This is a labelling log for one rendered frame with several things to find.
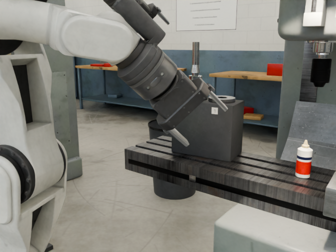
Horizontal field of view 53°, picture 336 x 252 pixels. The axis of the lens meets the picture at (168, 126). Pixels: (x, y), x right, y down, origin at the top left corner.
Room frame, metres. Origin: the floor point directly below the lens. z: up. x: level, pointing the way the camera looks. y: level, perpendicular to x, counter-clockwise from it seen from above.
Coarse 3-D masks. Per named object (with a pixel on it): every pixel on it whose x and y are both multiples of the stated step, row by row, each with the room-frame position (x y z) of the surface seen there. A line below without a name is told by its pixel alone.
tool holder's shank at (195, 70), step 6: (192, 42) 1.16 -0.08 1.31; (198, 42) 1.15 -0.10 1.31; (192, 48) 1.16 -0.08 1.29; (198, 48) 1.15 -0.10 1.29; (192, 54) 1.16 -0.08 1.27; (198, 54) 1.16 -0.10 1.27; (192, 60) 1.16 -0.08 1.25; (198, 60) 1.16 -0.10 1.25; (192, 66) 1.15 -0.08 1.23; (198, 66) 1.16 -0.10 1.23; (192, 72) 1.15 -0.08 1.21; (198, 72) 1.15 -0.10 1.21
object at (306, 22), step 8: (312, 0) 0.80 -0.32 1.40; (320, 0) 0.79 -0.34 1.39; (312, 8) 0.80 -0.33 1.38; (320, 8) 0.79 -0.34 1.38; (304, 16) 0.80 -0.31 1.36; (312, 16) 0.79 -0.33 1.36; (320, 16) 0.78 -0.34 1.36; (304, 24) 0.80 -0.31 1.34; (312, 24) 0.79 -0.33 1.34; (320, 24) 0.78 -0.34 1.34
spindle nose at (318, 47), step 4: (316, 44) 0.89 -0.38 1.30; (320, 44) 0.88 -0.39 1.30; (324, 44) 0.88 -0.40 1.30; (328, 44) 0.87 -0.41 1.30; (332, 44) 0.88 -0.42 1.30; (316, 48) 0.89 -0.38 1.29; (320, 48) 0.88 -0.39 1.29; (324, 48) 0.88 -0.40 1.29; (328, 48) 0.87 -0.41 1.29; (332, 48) 0.88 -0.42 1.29
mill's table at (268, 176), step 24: (144, 144) 1.23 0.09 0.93; (168, 144) 1.23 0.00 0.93; (144, 168) 1.12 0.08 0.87; (168, 168) 1.06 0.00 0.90; (192, 168) 1.00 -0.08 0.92; (216, 168) 0.98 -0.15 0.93; (240, 168) 0.98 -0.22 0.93; (264, 168) 0.99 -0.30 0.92; (288, 168) 0.98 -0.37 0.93; (312, 168) 0.98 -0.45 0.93; (216, 192) 0.95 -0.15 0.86; (240, 192) 0.90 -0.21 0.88; (264, 192) 0.86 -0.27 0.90; (288, 192) 0.82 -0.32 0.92; (312, 192) 0.80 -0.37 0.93; (288, 216) 0.82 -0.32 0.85; (312, 216) 0.78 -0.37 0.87
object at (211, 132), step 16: (224, 96) 1.13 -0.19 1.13; (192, 112) 1.10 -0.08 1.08; (208, 112) 1.07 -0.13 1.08; (224, 112) 1.04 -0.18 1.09; (240, 112) 1.10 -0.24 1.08; (176, 128) 1.13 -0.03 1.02; (192, 128) 1.10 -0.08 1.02; (208, 128) 1.07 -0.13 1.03; (224, 128) 1.04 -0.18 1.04; (240, 128) 1.11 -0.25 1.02; (176, 144) 1.13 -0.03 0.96; (192, 144) 1.10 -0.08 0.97; (208, 144) 1.07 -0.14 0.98; (224, 144) 1.04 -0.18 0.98; (240, 144) 1.12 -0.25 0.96; (224, 160) 1.04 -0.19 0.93
